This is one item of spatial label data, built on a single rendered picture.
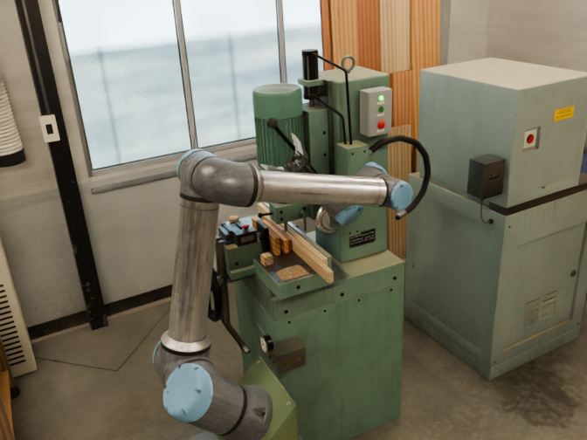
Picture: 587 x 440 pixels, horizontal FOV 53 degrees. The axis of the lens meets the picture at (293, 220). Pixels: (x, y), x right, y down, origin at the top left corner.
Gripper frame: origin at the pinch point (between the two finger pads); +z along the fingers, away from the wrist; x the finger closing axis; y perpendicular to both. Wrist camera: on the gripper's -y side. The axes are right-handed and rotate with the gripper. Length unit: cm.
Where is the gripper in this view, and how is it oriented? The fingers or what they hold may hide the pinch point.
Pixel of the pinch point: (275, 148)
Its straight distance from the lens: 203.1
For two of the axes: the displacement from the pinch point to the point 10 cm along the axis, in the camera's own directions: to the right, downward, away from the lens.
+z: -7.0, -6.5, 2.8
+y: -1.6, -2.3, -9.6
